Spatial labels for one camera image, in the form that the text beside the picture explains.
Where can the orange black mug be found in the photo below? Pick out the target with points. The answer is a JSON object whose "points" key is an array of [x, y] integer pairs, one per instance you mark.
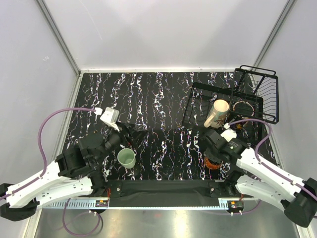
{"points": [[212, 165]]}

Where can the slotted cable duct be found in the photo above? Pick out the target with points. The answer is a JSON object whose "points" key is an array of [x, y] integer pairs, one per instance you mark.
{"points": [[142, 203]]}

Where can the beige printed mug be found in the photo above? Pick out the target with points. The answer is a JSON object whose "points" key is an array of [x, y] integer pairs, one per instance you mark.
{"points": [[217, 114]]}

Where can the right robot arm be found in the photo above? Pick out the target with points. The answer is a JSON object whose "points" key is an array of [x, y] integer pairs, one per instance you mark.
{"points": [[259, 178]]}

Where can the black wire dish rack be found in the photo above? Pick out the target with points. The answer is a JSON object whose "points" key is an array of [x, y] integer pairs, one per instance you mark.
{"points": [[255, 85]]}

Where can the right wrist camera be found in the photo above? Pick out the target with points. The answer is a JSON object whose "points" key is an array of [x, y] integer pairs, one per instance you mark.
{"points": [[228, 134]]}

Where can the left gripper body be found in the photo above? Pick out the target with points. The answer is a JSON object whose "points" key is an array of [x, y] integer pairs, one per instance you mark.
{"points": [[115, 139]]}

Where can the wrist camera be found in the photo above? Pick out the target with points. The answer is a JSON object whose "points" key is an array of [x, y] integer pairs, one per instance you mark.
{"points": [[109, 116], [228, 134]]}

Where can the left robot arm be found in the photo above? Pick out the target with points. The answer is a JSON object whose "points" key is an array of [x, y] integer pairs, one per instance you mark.
{"points": [[76, 172]]}

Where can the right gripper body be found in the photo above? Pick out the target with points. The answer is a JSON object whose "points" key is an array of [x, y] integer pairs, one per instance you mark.
{"points": [[212, 154]]}

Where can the black skull mug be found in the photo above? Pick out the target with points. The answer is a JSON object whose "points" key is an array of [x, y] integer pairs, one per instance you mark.
{"points": [[241, 110]]}

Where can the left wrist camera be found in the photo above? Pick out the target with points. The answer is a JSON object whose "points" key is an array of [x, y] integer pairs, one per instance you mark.
{"points": [[109, 116]]}

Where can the green cup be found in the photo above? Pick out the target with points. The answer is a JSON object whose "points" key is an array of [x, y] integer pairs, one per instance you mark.
{"points": [[126, 158]]}

